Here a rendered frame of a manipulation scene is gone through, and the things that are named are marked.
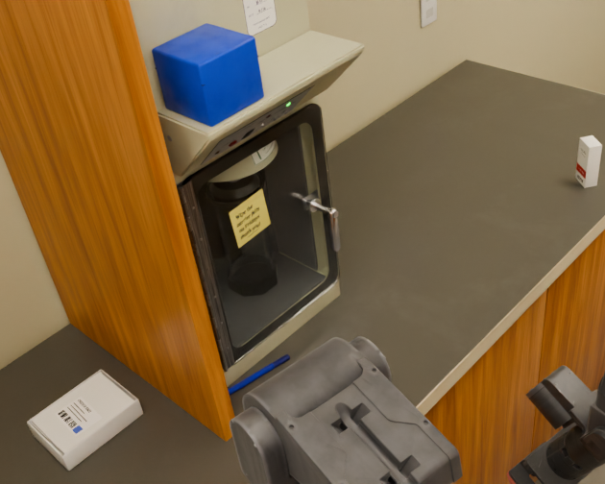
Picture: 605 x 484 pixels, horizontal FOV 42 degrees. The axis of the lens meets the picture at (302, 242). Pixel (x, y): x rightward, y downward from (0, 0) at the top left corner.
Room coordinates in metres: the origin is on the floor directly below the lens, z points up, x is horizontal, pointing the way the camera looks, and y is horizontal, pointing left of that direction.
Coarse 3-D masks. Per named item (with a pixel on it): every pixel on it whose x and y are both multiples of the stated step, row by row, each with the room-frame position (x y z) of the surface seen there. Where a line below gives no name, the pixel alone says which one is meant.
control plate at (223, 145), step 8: (296, 96) 1.05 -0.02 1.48; (296, 104) 1.10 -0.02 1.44; (272, 112) 1.03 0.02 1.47; (280, 112) 1.07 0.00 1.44; (256, 120) 1.00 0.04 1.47; (264, 120) 1.03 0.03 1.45; (272, 120) 1.08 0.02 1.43; (248, 128) 1.00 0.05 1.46; (256, 128) 1.04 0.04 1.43; (232, 136) 0.98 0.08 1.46; (240, 136) 1.01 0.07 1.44; (224, 144) 0.98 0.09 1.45
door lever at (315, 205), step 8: (312, 208) 1.15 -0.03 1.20; (320, 208) 1.14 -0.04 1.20; (328, 208) 1.13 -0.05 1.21; (328, 216) 1.12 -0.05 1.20; (336, 216) 1.12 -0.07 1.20; (328, 224) 1.13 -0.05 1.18; (336, 224) 1.12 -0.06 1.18; (328, 232) 1.13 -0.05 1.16; (336, 232) 1.12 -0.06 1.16; (336, 240) 1.12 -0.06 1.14; (336, 248) 1.12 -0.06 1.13
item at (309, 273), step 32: (288, 128) 1.14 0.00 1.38; (320, 128) 1.18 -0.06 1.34; (224, 160) 1.05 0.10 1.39; (256, 160) 1.09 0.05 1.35; (288, 160) 1.13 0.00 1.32; (320, 160) 1.18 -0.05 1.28; (224, 192) 1.04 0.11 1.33; (288, 192) 1.12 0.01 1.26; (320, 192) 1.17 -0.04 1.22; (224, 224) 1.03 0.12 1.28; (288, 224) 1.12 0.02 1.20; (320, 224) 1.17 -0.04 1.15; (224, 256) 1.02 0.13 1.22; (256, 256) 1.06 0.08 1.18; (288, 256) 1.11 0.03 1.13; (320, 256) 1.16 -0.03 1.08; (224, 288) 1.01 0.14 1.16; (256, 288) 1.05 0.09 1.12; (288, 288) 1.10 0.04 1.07; (320, 288) 1.15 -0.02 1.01; (256, 320) 1.04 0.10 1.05; (288, 320) 1.09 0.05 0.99
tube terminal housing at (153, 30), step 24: (144, 0) 1.01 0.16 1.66; (168, 0) 1.04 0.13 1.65; (192, 0) 1.06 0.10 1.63; (216, 0) 1.09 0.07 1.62; (240, 0) 1.12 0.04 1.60; (288, 0) 1.18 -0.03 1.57; (144, 24) 1.01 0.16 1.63; (168, 24) 1.03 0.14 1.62; (192, 24) 1.06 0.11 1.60; (216, 24) 1.08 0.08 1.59; (240, 24) 1.11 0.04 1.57; (288, 24) 1.17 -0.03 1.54; (144, 48) 1.00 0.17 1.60; (264, 48) 1.14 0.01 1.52; (240, 144) 1.08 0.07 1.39; (336, 288) 1.20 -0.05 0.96; (312, 312) 1.15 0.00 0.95; (288, 336) 1.10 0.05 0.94; (240, 360) 1.02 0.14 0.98
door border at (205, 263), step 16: (192, 192) 1.00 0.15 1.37; (192, 208) 0.99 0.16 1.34; (192, 224) 0.99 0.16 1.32; (192, 240) 0.98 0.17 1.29; (208, 256) 1.00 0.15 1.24; (208, 272) 1.00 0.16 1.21; (208, 288) 0.99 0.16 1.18; (224, 320) 1.00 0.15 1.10; (224, 336) 0.99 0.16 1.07; (224, 352) 0.99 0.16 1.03
